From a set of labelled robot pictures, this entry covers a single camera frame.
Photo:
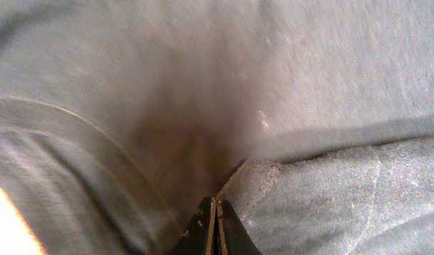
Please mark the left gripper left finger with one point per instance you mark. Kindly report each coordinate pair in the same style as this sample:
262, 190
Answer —
198, 238

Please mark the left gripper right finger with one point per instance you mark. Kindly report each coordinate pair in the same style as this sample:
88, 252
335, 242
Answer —
231, 236

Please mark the dark navy t-shirt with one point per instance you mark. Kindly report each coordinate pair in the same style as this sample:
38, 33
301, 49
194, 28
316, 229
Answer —
314, 119

